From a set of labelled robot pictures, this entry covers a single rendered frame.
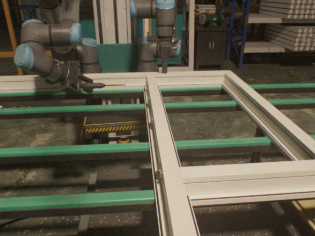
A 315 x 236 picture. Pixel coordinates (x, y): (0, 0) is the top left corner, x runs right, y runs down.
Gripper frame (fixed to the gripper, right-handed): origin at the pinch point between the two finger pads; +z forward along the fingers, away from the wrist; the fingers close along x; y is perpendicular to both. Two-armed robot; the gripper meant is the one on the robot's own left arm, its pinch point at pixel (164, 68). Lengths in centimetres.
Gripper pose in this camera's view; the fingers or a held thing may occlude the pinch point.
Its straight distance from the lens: 141.7
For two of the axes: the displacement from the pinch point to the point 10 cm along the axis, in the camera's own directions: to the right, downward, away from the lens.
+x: -0.8, -4.3, 9.0
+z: 0.0, 9.0, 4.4
